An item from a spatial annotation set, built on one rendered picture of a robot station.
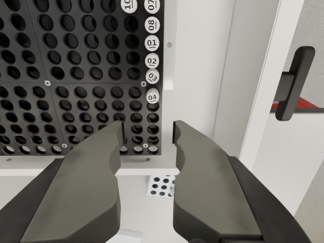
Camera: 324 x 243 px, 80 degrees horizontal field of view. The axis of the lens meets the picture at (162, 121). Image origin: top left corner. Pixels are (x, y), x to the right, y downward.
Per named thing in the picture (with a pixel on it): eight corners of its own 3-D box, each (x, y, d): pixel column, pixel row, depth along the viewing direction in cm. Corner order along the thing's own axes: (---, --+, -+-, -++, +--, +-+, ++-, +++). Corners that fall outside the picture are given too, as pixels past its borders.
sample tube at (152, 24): (159, 16, 19) (160, 16, 15) (159, 30, 20) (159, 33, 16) (146, 16, 19) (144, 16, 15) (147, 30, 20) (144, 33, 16)
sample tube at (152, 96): (159, 87, 23) (160, 102, 19) (149, 89, 23) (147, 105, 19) (157, 77, 22) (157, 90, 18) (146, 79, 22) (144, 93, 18)
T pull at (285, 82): (308, 45, 18) (319, 47, 17) (283, 117, 21) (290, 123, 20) (270, 44, 18) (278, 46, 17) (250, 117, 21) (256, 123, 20)
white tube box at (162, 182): (209, 163, 42) (213, 176, 39) (197, 190, 46) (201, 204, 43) (153, 155, 41) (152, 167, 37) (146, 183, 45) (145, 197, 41)
